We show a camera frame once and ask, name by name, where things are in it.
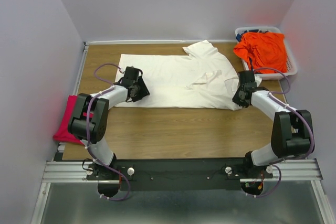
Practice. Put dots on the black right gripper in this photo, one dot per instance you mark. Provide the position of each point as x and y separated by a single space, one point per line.
235 99

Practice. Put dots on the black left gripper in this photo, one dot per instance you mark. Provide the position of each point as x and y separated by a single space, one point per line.
144 91

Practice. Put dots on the white t shirt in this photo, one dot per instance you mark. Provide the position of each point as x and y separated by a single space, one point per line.
203 78

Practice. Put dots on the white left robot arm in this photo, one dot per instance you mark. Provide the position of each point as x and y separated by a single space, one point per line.
88 121

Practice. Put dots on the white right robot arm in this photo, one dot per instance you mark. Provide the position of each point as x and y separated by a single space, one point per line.
292 130

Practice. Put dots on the orange t shirt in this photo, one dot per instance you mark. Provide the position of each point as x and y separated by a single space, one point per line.
263 51

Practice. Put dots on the blue garment in basket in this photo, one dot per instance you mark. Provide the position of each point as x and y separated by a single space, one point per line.
240 35

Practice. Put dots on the folded magenta t shirt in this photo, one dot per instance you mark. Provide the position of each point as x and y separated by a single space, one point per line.
62 134

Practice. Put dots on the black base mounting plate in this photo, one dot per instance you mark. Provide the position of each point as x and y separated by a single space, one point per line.
178 175

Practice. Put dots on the aluminium frame rail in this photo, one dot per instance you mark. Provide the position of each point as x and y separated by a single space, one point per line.
71 172

